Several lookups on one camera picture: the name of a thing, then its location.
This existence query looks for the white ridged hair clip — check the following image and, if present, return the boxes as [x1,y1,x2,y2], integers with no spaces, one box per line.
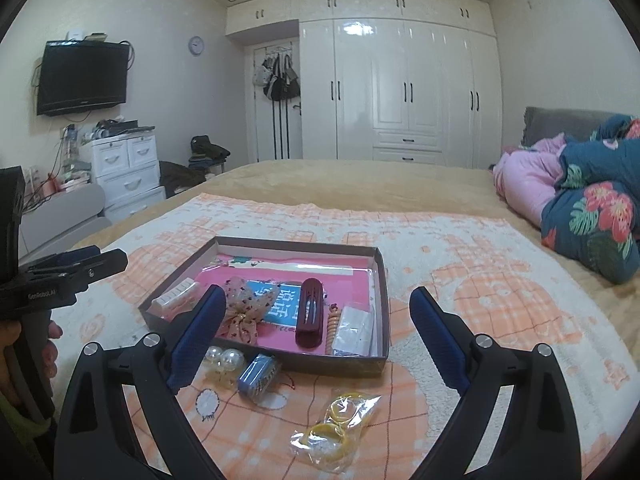
[149,278,200,321]

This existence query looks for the pearl bead hair accessory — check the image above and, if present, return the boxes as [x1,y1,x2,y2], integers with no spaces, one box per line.
[204,346,247,389]

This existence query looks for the blue item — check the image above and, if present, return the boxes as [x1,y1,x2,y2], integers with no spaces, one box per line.
[238,353,281,402]

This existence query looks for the sheer dotted fabric bow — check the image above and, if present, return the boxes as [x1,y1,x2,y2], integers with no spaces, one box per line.
[216,278,281,346]

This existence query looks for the bag of yellow hair ties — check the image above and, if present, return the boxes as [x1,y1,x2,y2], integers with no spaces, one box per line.
[290,391,381,474]

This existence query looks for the clear bag with grey card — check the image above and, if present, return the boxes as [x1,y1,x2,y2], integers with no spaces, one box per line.
[332,306,373,356]

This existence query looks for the beige spiral hair clip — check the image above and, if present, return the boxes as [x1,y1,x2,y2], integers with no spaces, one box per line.
[324,304,342,356]

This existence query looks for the maroon hair clip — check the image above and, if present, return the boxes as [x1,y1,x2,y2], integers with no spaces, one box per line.
[295,278,324,349]

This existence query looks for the left hand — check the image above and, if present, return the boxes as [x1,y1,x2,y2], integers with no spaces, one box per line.
[0,320,65,406]

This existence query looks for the grey bench cabinet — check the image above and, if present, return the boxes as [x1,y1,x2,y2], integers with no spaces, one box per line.
[18,183,112,260]

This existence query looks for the white plastic drawer cabinet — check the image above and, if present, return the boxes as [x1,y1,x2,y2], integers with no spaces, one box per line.
[79,132,166,224]

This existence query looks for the peach patterned blanket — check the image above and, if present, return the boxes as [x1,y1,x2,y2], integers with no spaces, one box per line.
[53,194,639,479]

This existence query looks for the dark clothes pile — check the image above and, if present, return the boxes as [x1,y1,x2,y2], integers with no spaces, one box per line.
[160,136,231,198]

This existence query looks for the blue floral quilt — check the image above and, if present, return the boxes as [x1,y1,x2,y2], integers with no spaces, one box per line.
[540,115,639,284]

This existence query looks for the pink picture book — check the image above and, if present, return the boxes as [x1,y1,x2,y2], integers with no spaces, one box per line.
[194,255,375,352]

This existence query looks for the pink quilt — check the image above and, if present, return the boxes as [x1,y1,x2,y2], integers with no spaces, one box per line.
[491,132,577,228]

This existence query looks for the shallow brown cardboard box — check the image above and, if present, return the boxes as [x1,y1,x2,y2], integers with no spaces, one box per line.
[139,236,390,378]

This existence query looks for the hanging bags on door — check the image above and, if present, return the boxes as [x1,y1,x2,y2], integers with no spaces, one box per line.
[253,53,300,102]

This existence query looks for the white wardrobe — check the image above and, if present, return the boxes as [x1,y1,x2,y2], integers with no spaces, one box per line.
[226,0,502,169]

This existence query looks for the wall mounted black television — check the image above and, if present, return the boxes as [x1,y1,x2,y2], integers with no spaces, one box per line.
[36,40,131,117]

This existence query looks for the round wall clock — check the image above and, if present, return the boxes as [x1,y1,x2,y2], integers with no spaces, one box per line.
[188,36,205,56]

